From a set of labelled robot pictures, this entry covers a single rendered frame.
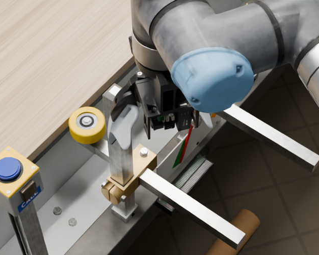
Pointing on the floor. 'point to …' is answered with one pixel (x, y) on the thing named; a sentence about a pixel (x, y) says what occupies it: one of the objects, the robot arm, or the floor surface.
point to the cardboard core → (245, 223)
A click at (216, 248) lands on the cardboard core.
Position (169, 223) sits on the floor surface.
